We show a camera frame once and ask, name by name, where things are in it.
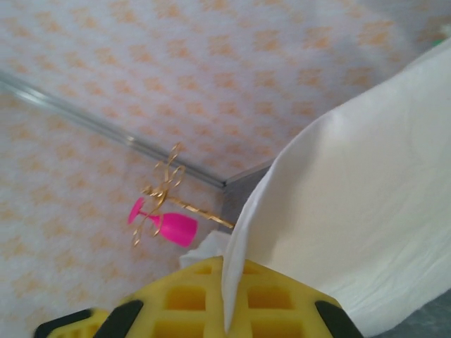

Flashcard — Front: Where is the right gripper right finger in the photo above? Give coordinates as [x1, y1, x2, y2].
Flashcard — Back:
[228, 259, 364, 338]

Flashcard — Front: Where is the gold wire glass rack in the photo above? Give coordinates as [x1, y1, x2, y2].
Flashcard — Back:
[132, 142, 235, 248]

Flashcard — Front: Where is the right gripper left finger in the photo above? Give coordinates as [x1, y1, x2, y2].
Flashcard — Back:
[34, 256, 226, 338]

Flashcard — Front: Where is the white paper napkin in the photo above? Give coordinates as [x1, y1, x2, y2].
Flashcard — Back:
[221, 35, 451, 338]

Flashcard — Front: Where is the pink plastic wine glass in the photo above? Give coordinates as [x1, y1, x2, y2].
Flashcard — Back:
[127, 196, 199, 249]

